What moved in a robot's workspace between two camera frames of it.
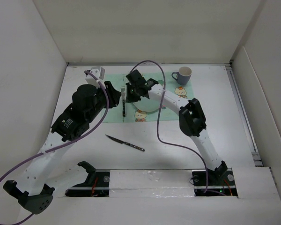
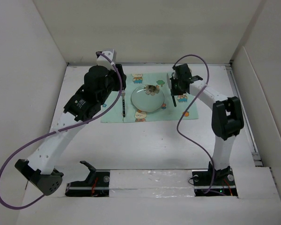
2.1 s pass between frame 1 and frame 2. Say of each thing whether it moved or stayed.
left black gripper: moved
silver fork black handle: stayed
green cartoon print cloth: stayed
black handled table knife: moved
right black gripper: moved
